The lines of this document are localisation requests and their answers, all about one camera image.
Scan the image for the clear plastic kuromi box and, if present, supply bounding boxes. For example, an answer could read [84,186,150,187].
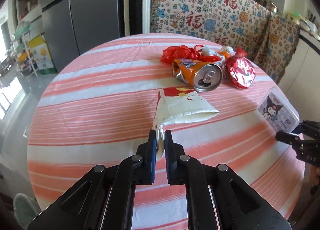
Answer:
[258,87,300,133]

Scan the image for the red foil snack bag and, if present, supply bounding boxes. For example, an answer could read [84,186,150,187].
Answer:
[224,47,256,89]

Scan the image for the crushed orange soda can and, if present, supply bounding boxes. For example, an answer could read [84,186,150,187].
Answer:
[172,59,223,92]

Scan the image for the white red paper cup carton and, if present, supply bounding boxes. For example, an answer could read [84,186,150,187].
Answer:
[152,87,219,161]

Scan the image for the red plastic bag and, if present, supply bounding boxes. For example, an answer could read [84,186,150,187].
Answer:
[160,44,223,64]

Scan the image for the white lower cabinets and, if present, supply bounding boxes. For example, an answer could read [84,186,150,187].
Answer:
[278,30,320,122]

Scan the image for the orange snack wrapper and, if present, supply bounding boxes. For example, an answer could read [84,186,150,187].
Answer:
[213,51,231,67]

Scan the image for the silver foil wrapper ball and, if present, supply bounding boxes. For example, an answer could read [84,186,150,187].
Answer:
[219,46,235,56]

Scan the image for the white container yellow bag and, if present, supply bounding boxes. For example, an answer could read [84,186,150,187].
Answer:
[286,12,304,25]

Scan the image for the steel pot with lid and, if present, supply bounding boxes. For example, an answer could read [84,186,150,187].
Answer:
[262,0,281,14]

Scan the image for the green tiered storage rack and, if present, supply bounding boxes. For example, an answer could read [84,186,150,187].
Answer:
[11,17,44,77]

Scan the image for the yellow cardboard box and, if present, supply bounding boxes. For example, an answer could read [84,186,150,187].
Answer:
[28,35,57,75]

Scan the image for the patterned fu character cloth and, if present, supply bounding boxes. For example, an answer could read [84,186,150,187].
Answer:
[151,0,300,83]

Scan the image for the grey double door refrigerator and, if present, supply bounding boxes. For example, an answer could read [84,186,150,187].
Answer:
[40,0,125,71]

